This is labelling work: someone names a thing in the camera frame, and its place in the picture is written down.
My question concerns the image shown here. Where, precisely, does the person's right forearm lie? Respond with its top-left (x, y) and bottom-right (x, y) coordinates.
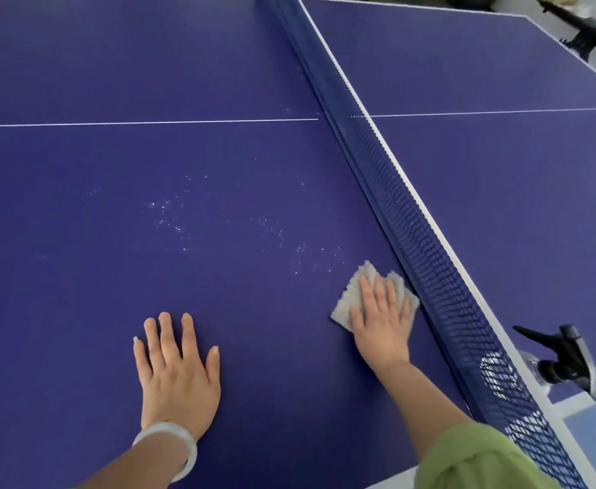
top-left (377, 359), bottom-right (474, 462)

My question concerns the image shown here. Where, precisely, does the white jade bracelet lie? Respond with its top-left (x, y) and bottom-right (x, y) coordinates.
top-left (132, 422), bottom-right (199, 484)

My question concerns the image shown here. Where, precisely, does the green right sleeve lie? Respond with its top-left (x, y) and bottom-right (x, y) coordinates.
top-left (413, 421), bottom-right (563, 489)

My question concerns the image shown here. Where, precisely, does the grey cleaning cloth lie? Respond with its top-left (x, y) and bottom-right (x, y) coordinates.
top-left (330, 260), bottom-right (421, 333)

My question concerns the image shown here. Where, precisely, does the dark table tennis net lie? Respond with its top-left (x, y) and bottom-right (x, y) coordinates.
top-left (265, 0), bottom-right (592, 489)

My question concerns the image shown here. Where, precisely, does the person's left forearm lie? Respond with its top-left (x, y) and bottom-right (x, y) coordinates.
top-left (76, 432), bottom-right (189, 489)

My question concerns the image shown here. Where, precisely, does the blue table tennis table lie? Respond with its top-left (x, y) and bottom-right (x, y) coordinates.
top-left (0, 0), bottom-right (596, 489)

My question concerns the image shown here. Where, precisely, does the person's right hand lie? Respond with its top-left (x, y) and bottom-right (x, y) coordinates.
top-left (350, 275), bottom-right (413, 375)

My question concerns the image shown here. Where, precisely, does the black sit-up bench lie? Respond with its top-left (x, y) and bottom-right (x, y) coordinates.
top-left (542, 2), bottom-right (596, 71)

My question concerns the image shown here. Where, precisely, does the person's left hand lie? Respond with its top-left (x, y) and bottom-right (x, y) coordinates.
top-left (132, 312), bottom-right (222, 443)

